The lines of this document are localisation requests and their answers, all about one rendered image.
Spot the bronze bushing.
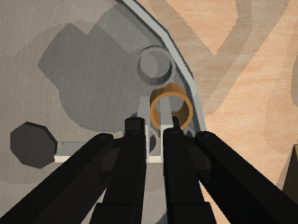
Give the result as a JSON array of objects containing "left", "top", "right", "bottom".
[{"left": 150, "top": 83, "right": 193, "bottom": 130}]

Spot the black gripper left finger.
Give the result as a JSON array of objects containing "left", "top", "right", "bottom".
[{"left": 0, "top": 97, "right": 150, "bottom": 224}]

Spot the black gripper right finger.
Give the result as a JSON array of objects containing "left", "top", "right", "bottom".
[{"left": 160, "top": 96, "right": 298, "bottom": 224}]

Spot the grey metal ring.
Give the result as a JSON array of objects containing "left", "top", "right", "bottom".
[
  {"left": 159, "top": 111, "right": 195, "bottom": 145},
  {"left": 131, "top": 112, "right": 159, "bottom": 156},
  {"left": 134, "top": 45, "right": 176, "bottom": 89}
]

